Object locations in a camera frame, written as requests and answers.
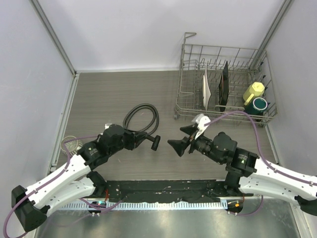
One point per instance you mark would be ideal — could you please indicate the white plate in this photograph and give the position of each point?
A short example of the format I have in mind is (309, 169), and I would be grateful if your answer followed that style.
(206, 89)

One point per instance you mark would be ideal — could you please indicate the yellow mug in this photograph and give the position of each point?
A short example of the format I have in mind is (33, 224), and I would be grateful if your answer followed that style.
(254, 90)

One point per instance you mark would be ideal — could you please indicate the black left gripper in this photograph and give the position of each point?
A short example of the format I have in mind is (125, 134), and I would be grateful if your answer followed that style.
(134, 139)

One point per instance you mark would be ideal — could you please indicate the ribbed grey cup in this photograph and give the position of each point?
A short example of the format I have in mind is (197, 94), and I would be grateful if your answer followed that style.
(70, 145)

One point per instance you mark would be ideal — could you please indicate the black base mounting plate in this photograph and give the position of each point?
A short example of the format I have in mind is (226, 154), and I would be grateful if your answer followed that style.
(167, 191)

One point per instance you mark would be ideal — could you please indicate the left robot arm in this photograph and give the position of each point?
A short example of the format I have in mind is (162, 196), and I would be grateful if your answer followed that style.
(73, 180)

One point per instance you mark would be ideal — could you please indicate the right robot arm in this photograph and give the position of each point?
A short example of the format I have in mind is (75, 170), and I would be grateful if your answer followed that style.
(248, 172)

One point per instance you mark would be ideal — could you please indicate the grey wire dish rack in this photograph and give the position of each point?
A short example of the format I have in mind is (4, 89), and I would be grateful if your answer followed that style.
(215, 80)

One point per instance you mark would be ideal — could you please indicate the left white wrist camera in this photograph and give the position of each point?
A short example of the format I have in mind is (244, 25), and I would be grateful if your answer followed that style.
(108, 125)

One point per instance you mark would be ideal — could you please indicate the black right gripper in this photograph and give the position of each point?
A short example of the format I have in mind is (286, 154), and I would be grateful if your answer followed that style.
(180, 145)

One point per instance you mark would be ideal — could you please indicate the dark green mug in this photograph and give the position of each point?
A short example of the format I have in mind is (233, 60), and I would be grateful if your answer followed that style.
(256, 106)

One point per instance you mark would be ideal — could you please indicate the black T-shaped fitting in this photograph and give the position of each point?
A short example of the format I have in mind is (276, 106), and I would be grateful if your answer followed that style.
(155, 141)

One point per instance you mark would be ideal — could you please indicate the white slotted cable duct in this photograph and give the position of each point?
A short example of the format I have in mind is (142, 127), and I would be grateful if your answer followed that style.
(182, 205)

